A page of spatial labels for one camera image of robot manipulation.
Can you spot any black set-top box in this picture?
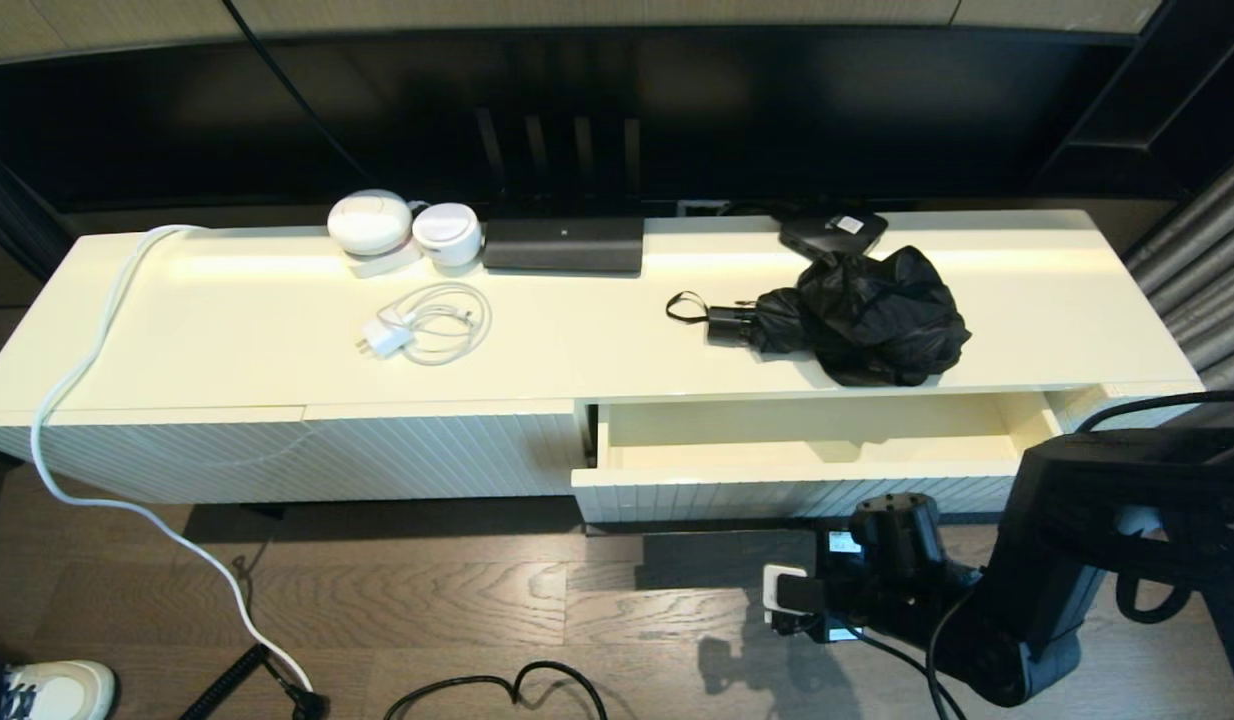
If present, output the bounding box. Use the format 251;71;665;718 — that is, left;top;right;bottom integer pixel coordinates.
779;210;890;267

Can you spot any white fluted drawer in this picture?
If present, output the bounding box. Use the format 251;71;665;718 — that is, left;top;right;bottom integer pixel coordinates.
572;392;1063;526

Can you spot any small white round device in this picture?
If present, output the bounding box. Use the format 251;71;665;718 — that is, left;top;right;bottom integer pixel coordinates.
412;204;483;269

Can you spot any white TV cabinet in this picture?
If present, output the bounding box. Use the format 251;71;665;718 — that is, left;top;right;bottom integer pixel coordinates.
0;208;1208;521

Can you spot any black shelf unit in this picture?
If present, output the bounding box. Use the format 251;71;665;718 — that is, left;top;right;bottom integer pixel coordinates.
1032;0;1234;201

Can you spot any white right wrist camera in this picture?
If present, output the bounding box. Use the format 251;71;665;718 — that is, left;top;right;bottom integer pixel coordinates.
762;563;830;638

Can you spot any white USB charger adapter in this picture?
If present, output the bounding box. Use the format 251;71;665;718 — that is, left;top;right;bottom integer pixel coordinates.
355;320;416;361

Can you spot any white coiled charging cable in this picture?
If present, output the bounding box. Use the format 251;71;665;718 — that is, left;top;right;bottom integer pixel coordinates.
377;282;493;367

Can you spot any black television screen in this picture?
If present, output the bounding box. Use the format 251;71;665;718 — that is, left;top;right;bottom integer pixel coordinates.
0;28;1158;216

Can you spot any black router with antennas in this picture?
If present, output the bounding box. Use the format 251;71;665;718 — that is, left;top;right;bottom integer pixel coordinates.
474;106;646;277

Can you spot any white sneaker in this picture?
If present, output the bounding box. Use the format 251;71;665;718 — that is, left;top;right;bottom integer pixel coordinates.
0;660;116;720

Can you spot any thin black looped cable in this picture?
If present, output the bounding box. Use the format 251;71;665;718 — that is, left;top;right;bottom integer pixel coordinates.
382;660;610;720

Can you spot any black umbrella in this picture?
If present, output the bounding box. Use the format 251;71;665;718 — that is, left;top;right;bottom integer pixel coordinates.
665;245;973;389

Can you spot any thick white power cord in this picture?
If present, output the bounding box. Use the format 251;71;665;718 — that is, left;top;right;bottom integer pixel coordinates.
30;226;313;693

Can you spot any large white round device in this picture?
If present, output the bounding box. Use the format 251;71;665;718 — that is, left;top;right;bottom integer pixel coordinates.
327;190;424;281

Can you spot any black coiled cable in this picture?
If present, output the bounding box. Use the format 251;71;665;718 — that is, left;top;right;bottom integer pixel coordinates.
180;643;330;720

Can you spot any long black cable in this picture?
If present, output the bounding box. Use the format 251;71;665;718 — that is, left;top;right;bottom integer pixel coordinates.
222;0;373;186

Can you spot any grey pleated curtain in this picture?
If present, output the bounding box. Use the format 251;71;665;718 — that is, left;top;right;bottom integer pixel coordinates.
1122;140;1234;401

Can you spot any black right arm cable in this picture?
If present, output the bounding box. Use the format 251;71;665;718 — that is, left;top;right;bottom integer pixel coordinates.
837;390;1234;720

